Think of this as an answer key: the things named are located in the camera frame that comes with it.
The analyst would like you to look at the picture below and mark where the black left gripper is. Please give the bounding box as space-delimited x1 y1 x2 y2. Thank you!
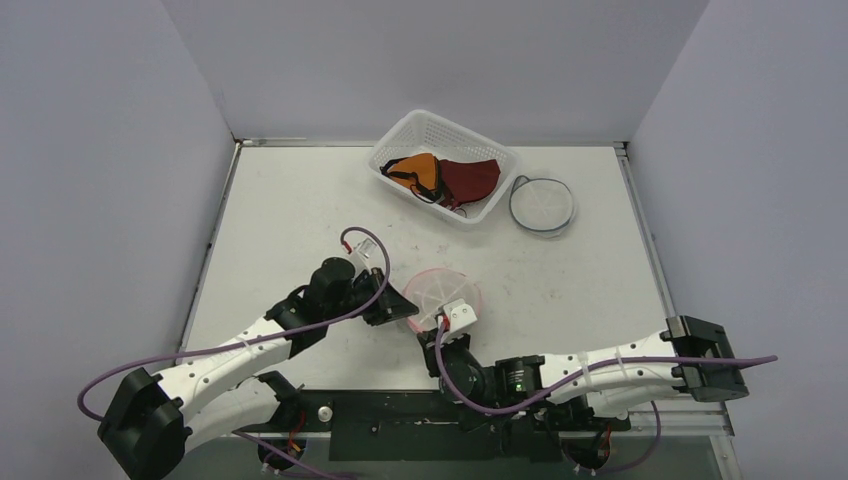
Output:
326 266 418 326

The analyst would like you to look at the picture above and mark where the white mesh bag pink zipper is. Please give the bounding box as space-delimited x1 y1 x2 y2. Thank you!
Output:
402 268 482 333

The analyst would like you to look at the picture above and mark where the dark red orange bra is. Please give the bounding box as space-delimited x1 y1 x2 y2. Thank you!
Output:
379 153 501 211

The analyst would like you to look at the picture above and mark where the white mesh laundry bag blue zipper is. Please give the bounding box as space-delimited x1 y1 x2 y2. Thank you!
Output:
508 175 577 238

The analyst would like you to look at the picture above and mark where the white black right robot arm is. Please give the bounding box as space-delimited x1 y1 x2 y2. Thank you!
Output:
416 316 754 429

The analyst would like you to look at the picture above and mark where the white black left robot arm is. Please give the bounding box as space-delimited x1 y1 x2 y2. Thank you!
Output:
97 257 419 479

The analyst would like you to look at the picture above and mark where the white plastic basket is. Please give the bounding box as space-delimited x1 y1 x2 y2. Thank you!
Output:
366 110 521 228

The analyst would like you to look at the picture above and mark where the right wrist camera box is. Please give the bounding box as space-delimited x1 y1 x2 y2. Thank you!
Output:
436 298 478 343

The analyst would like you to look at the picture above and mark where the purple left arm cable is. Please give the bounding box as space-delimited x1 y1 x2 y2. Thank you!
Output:
77 226 392 480

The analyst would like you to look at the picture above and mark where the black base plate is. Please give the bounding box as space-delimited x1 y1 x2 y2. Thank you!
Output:
249 390 631 463

